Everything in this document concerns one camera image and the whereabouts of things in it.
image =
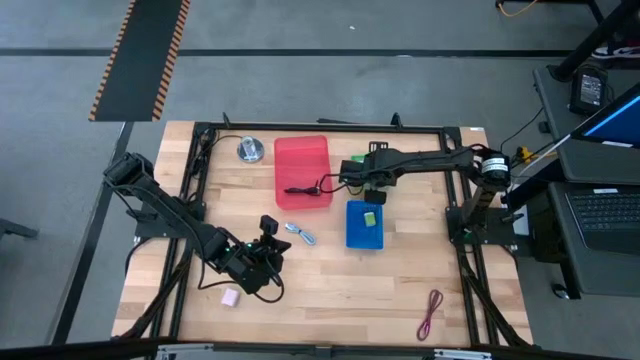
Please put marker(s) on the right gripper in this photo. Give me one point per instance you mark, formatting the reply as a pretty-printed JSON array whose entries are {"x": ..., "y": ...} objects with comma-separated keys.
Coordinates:
[{"x": 382, "y": 170}]

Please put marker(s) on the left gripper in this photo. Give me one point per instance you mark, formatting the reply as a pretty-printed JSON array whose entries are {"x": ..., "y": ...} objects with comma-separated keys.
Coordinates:
[{"x": 261, "y": 250}]

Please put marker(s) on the small green white charger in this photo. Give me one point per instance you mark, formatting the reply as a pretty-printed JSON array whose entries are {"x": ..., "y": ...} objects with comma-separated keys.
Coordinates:
[{"x": 369, "y": 219}]

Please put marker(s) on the small pink box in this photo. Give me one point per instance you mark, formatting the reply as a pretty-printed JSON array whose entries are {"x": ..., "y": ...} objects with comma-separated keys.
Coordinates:
[{"x": 230, "y": 297}]

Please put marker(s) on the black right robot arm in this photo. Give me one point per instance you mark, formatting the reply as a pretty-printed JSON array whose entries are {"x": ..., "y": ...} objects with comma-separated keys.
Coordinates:
[{"x": 435, "y": 159}]

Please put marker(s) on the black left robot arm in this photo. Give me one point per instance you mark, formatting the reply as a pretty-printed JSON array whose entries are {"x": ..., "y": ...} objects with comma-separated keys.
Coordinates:
[{"x": 165, "y": 205}]

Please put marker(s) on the translucent red plastic bin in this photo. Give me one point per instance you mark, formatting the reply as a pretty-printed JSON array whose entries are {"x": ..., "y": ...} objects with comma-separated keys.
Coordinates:
[{"x": 300, "y": 160}]

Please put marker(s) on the blue plastic bin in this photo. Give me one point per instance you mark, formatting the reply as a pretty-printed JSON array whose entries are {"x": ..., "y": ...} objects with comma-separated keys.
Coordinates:
[{"x": 360, "y": 237}]

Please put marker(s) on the silver round stand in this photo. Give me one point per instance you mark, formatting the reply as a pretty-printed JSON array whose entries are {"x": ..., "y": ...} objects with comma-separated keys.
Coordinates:
[{"x": 250, "y": 155}]

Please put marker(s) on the yellow connector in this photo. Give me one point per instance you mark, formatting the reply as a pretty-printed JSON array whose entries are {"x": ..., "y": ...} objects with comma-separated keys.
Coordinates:
[{"x": 524, "y": 152}]

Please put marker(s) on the dark grey side desk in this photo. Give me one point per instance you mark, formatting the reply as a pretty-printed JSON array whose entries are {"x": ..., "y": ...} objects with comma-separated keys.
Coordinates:
[{"x": 550, "y": 100}]

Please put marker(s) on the black yellow hazard floor strip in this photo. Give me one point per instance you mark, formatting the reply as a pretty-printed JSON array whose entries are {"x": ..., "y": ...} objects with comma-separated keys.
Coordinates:
[{"x": 140, "y": 60}]

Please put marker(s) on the black power adapter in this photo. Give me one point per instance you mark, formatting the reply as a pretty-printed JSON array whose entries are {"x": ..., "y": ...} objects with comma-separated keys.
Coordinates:
[{"x": 590, "y": 90}]

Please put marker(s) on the black laptop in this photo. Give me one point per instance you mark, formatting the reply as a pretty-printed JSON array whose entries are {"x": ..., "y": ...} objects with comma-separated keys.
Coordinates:
[{"x": 610, "y": 215}]

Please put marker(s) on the grey chair leg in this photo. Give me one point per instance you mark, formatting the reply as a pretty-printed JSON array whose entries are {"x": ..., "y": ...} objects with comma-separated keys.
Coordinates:
[{"x": 15, "y": 229}]

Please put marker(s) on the computer monitor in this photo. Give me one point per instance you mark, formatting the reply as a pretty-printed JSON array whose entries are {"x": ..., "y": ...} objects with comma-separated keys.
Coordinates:
[{"x": 620, "y": 122}]

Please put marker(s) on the black stand leg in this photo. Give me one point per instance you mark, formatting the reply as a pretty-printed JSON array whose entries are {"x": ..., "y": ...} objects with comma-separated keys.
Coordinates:
[{"x": 600, "y": 37}]

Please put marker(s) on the person's shoe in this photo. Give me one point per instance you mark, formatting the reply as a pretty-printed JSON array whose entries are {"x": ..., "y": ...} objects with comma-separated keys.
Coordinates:
[{"x": 617, "y": 52}]

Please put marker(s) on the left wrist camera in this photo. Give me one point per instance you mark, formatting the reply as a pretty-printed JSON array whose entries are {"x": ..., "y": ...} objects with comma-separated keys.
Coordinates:
[{"x": 269, "y": 225}]

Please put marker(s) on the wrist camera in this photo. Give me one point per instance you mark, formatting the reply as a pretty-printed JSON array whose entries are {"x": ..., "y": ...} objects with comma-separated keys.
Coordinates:
[
  {"x": 269, "y": 225},
  {"x": 375, "y": 196}
]

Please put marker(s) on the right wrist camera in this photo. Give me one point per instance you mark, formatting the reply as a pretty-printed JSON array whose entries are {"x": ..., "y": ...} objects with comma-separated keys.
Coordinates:
[{"x": 375, "y": 196}]

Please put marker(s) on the black aluminium table frame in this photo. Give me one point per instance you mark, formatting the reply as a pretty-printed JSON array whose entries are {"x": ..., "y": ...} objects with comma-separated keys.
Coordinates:
[{"x": 450, "y": 134}]

